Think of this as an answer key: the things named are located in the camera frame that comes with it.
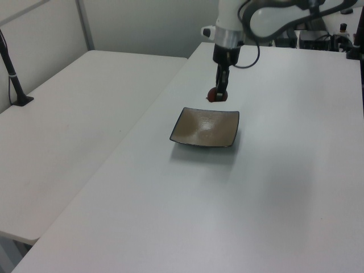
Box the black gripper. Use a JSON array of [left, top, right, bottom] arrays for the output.
[[213, 43, 242, 102]]

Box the black stand with white band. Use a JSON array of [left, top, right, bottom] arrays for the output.
[[0, 28, 35, 107]]

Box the square tan ceramic plate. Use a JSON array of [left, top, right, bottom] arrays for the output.
[[169, 107, 240, 148]]

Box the black clamp stand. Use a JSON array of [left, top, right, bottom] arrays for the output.
[[345, 16, 364, 60]]

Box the small round brown food item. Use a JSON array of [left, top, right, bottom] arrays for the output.
[[206, 88, 229, 103]]

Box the white side table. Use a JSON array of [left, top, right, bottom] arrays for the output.
[[0, 49, 188, 273]]

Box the black electronics box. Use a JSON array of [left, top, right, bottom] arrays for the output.
[[298, 30, 332, 51]]

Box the grey partition post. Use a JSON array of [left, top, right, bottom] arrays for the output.
[[75, 0, 95, 52]]

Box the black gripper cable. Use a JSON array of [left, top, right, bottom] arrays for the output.
[[232, 44, 261, 69]]

